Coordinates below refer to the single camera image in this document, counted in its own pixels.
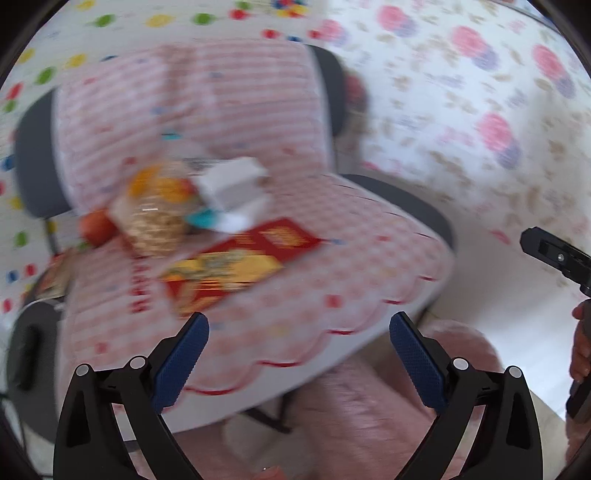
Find clear fruit candy bag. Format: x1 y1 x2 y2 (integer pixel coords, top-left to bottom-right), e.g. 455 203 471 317
108 133 223 241

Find white paper piece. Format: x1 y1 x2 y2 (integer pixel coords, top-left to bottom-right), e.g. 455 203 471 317
191 157 270 213

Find person's right hand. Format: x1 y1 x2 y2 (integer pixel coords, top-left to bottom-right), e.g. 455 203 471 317
570 300 591 383

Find black remote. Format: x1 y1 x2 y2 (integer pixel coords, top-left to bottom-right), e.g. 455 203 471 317
11 325 43 391

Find floral pattern sheet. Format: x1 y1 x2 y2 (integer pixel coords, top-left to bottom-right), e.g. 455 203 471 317
321 1 590 250

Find red yellow snack box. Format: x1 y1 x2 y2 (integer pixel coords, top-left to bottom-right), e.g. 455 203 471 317
160 217 322 317

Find red apple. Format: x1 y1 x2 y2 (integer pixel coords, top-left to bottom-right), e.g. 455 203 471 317
78 209 117 247

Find woven bamboo basket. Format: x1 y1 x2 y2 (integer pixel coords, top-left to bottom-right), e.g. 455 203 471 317
121 198 188 257

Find pink checkered cloth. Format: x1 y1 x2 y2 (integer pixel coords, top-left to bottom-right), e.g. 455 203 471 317
54 40 453 397

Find grey office chair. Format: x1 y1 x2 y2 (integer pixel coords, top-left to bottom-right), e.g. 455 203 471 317
8 45 456 442

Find balloon pattern sheet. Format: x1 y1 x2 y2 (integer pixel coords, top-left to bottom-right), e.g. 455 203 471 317
1 1 327 321

